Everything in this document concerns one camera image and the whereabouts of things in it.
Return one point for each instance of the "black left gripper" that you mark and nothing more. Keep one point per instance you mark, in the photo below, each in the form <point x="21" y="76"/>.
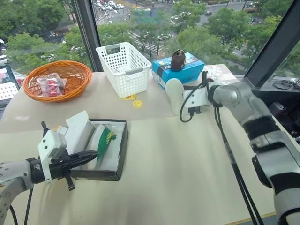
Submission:
<point x="59" y="167"/>

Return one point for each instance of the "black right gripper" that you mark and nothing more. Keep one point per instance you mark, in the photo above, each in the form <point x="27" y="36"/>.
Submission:
<point x="195" y="110"/>

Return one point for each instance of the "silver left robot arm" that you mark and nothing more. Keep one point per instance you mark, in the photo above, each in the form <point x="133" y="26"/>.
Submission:
<point x="14" y="174"/>

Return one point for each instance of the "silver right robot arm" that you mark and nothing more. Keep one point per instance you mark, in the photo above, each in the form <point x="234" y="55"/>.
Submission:
<point x="264" y="140"/>

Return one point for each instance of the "white shoebox lid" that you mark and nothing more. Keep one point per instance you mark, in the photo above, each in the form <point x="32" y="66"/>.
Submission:
<point x="77" y="131"/>

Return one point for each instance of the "black shoebox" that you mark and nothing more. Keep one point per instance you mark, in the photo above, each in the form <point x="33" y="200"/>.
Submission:
<point x="117" y="164"/>

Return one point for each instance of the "blue cardboard box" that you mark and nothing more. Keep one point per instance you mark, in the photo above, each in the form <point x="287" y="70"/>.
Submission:
<point x="189" y="70"/>

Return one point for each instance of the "brown bird figurine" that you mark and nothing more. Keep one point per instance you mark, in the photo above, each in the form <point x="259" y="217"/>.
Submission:
<point x="177" y="61"/>

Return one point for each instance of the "clear crumpled plastic bag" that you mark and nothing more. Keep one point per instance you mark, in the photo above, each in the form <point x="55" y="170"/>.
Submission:
<point x="216" y="71"/>

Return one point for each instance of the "yellow round disc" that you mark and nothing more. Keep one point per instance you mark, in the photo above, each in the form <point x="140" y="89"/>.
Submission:
<point x="137" y="103"/>

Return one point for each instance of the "yellow flat card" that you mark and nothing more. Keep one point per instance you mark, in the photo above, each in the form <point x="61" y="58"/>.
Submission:
<point x="128" y="97"/>

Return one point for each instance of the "white perforated plastic basket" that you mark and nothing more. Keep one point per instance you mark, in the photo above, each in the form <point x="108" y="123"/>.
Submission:
<point x="124" y="70"/>

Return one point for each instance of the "clear bag of red items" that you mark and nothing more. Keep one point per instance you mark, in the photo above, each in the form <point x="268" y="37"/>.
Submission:
<point x="50" y="84"/>

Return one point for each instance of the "orange woven basket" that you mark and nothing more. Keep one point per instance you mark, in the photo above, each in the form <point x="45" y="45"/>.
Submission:
<point x="77" y="77"/>

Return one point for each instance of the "black device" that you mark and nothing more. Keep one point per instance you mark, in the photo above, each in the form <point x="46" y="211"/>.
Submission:
<point x="284" y="117"/>

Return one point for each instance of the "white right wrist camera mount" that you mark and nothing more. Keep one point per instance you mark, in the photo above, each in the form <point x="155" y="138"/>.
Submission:
<point x="198" y="98"/>

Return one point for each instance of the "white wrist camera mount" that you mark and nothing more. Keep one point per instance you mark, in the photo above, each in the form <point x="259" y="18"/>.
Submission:
<point x="198" y="98"/>
<point x="52" y="146"/>

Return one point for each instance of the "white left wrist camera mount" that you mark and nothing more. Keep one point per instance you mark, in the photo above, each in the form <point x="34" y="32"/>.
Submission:
<point x="52" y="146"/>

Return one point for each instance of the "black slanted window frame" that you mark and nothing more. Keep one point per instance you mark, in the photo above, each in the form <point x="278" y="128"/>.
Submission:
<point x="272" y="44"/>

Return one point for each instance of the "black window frame post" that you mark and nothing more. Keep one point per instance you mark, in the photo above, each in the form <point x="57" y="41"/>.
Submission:
<point x="87" y="30"/>

